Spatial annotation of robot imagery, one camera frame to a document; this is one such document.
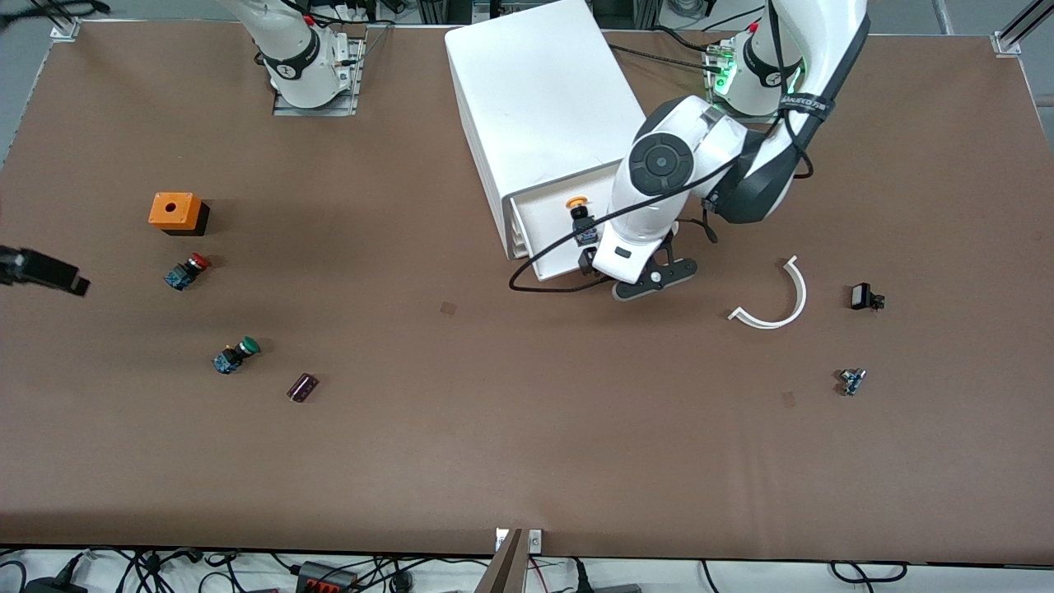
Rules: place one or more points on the black square white-faced push button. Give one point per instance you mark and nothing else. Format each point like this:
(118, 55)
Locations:
(861, 296)

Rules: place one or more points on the white drawer cabinet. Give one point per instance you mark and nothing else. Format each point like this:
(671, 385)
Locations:
(535, 99)

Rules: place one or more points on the green push button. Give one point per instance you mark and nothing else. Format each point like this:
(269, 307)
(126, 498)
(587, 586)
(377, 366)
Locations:
(235, 356)

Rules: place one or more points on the white plastic drawer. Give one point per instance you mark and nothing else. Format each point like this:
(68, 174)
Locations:
(520, 232)
(522, 250)
(552, 222)

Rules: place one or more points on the small metal table bracket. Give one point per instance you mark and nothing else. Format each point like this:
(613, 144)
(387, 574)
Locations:
(535, 540)
(501, 539)

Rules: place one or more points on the brown slanted beam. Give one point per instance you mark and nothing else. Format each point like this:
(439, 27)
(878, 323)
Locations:
(502, 572)

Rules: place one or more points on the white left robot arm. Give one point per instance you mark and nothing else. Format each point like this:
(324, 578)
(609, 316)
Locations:
(659, 165)

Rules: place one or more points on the dark purple capacitor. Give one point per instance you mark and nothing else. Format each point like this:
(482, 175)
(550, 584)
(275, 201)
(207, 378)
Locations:
(302, 387)

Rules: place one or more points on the orange button enclosure box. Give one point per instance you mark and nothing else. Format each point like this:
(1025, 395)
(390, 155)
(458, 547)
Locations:
(173, 210)

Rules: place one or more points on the small metal connector part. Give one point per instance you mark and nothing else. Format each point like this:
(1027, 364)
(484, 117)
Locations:
(851, 381)

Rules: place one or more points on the yellow push button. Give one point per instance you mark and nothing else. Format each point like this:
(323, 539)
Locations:
(583, 218)

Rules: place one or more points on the red push button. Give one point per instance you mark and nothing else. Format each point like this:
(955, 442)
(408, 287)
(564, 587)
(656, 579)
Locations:
(185, 273)

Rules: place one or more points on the black power strip orange switches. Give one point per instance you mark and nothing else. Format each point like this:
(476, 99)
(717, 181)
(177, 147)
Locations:
(325, 575)

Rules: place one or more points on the black power adapter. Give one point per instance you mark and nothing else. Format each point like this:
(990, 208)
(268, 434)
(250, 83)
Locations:
(49, 586)

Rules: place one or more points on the white curved plastic clip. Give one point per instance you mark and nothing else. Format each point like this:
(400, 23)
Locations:
(801, 292)

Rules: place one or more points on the aluminium frame corner bracket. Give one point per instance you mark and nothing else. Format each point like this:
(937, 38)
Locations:
(66, 25)
(1009, 41)

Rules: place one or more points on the black power plug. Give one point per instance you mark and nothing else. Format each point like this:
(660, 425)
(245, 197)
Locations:
(580, 576)

